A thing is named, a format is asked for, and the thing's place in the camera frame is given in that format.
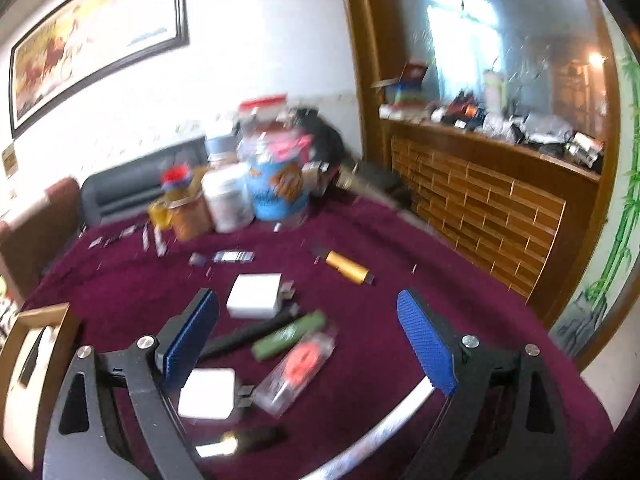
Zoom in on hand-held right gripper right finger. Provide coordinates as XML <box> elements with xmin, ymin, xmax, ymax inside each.
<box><xmin>397</xmin><ymin>288</ymin><xmax>581</xmax><ymax>480</ymax></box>

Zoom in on cardboard tray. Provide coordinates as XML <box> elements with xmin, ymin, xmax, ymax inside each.
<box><xmin>0</xmin><ymin>302</ymin><xmax>83</xmax><ymax>471</ymax></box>

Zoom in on large white charger plug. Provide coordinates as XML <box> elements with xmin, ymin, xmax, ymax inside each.
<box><xmin>226</xmin><ymin>272</ymin><xmax>296</xmax><ymax>320</ymax></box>

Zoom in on wooden framed glass window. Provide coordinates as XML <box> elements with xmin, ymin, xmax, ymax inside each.
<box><xmin>340</xmin><ymin>0</ymin><xmax>623</xmax><ymax>161</ymax></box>

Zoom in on tall red lid clear jar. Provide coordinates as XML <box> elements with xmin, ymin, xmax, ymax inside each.
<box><xmin>237</xmin><ymin>94</ymin><xmax>291</xmax><ymax>156</ymax></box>

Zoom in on wooden cabinet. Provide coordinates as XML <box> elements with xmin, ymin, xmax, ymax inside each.
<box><xmin>385</xmin><ymin>117</ymin><xmax>601</xmax><ymax>311</ymax></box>

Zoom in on black and gold lipstick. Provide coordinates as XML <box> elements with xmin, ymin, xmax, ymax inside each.
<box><xmin>192</xmin><ymin>425</ymin><xmax>288</xmax><ymax>461</ymax></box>

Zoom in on grey lid container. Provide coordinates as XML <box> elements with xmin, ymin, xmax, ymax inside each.
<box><xmin>204</xmin><ymin>132</ymin><xmax>238</xmax><ymax>166</ymax></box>

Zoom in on pile of small clutter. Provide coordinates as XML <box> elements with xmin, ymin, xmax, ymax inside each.
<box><xmin>380</xmin><ymin>90</ymin><xmax>603</xmax><ymax>166</ymax></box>

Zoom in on white tub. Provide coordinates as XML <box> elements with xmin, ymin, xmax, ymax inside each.
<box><xmin>201</xmin><ymin>165</ymin><xmax>256</xmax><ymax>233</ymax></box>

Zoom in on colourful box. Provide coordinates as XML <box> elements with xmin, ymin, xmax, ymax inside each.
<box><xmin>372</xmin><ymin>60</ymin><xmax>431</xmax><ymax>106</ymax></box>

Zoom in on black leather sofa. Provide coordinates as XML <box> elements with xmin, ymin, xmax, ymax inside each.
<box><xmin>80</xmin><ymin>135</ymin><xmax>211</xmax><ymax>228</ymax></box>

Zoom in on blue capped pen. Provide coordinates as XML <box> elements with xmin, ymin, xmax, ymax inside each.
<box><xmin>212</xmin><ymin>249</ymin><xmax>256</xmax><ymax>265</ymax></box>

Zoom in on black and silver pen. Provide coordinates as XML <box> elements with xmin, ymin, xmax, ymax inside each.
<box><xmin>104</xmin><ymin>225</ymin><xmax>139</xmax><ymax>244</ymax></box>

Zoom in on blue label clear jar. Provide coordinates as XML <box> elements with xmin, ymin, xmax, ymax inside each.
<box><xmin>247</xmin><ymin>152</ymin><xmax>311</xmax><ymax>222</ymax></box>

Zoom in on brown jar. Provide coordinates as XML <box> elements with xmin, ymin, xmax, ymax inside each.
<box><xmin>167</xmin><ymin>192</ymin><xmax>213</xmax><ymax>242</ymax></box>

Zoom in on bamboo wall painting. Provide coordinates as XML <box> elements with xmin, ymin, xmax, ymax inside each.
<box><xmin>550</xmin><ymin>45</ymin><xmax>640</xmax><ymax>356</ymax></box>

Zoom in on small white charger plug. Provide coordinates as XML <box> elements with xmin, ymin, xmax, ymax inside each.
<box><xmin>177</xmin><ymin>367</ymin><xmax>256</xmax><ymax>421</ymax></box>

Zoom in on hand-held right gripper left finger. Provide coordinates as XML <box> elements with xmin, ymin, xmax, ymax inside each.
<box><xmin>42</xmin><ymin>287</ymin><xmax>221</xmax><ymax>480</ymax></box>

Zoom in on framed painting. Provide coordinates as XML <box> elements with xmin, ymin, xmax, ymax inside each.
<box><xmin>9</xmin><ymin>0</ymin><xmax>191</xmax><ymax>140</ymax></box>

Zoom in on brown upholstered chair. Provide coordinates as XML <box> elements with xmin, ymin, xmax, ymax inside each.
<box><xmin>0</xmin><ymin>176</ymin><xmax>83</xmax><ymax>306</ymax></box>

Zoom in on black cloth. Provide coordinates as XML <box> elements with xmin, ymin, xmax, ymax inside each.
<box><xmin>292</xmin><ymin>107</ymin><xmax>351</xmax><ymax>171</ymax></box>

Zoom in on maroon tablecloth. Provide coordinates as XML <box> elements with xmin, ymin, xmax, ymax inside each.
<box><xmin>22</xmin><ymin>195</ymin><xmax>616</xmax><ymax>480</ymax></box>

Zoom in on clear packet with red insert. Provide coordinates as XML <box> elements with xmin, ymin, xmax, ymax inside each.
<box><xmin>250</xmin><ymin>330</ymin><xmax>337</xmax><ymax>417</ymax></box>

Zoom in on green tube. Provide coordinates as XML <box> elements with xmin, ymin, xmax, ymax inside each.
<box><xmin>250</xmin><ymin>310</ymin><xmax>328</xmax><ymax>361</ymax></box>

